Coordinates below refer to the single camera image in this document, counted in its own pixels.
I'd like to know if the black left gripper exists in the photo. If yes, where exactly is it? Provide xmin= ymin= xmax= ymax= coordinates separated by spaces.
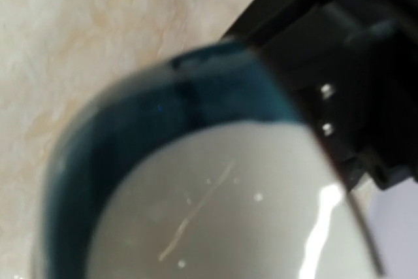
xmin=226 ymin=0 xmax=417 ymax=189

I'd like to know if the dark bowl white inside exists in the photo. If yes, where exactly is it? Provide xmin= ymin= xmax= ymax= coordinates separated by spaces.
xmin=31 ymin=41 xmax=385 ymax=278

